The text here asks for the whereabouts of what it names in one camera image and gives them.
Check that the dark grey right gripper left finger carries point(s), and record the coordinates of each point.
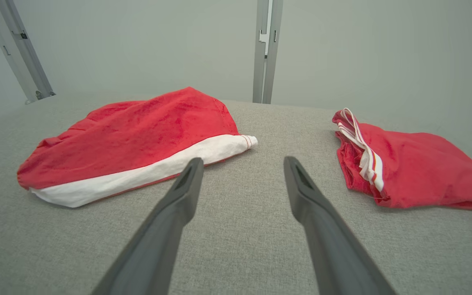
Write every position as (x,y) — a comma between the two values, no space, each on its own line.
(154,246)

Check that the red shorts with white band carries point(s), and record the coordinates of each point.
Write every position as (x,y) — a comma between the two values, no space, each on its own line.
(137,135)

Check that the grey aluminium partition post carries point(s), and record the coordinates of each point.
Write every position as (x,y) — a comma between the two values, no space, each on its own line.
(259,61)
(17,53)

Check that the red basketball jersey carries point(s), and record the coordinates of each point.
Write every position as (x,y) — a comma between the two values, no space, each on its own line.
(424,168)

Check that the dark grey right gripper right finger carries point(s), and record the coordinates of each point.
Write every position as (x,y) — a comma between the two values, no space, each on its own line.
(338,254)

